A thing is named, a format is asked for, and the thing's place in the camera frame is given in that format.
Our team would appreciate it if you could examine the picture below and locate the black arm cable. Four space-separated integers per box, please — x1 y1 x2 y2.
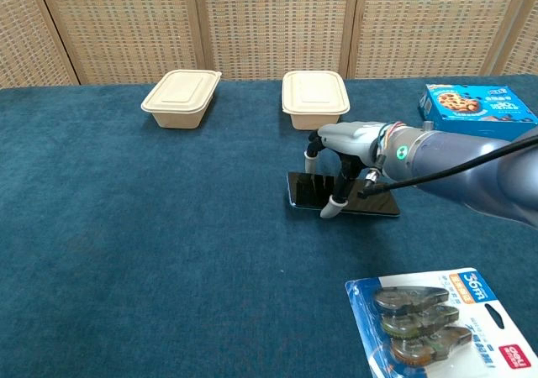
356 133 538 199

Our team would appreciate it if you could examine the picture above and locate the black smartphone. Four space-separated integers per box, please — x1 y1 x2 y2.
286 171 402 219

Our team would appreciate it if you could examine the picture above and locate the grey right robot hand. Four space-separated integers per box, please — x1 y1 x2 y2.
303 120 398 220

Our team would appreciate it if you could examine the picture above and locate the blue cookie box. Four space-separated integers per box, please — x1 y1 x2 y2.
417 83 538 142

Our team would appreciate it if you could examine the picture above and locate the beige lidded food container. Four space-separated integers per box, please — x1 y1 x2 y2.
140 69 223 129
281 70 351 132

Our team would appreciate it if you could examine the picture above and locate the woven folding screen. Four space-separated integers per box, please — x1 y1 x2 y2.
0 0 538 90

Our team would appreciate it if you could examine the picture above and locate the correction tape blister pack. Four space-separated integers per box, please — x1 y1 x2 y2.
344 267 538 378

